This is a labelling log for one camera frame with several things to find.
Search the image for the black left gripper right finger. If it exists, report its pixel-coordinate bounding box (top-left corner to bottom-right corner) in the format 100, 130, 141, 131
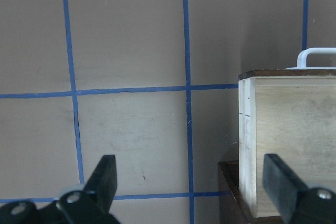
262, 154, 335, 223

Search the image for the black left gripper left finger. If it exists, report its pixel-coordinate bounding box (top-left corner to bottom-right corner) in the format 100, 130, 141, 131
56, 155, 117, 224

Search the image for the dark brown wooden cabinet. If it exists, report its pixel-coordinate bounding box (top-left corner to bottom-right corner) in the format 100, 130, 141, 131
217, 161, 283, 224

